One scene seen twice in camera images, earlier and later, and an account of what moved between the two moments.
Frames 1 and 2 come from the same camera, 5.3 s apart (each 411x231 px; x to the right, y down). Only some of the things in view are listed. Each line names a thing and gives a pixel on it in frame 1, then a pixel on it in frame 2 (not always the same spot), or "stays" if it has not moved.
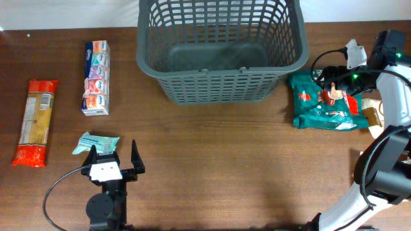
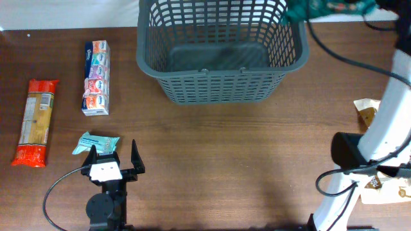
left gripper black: [131, 175] stays
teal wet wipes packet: [104, 144] stays
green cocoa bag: [316, 107] to [297, 11]
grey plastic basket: [220, 51] stays
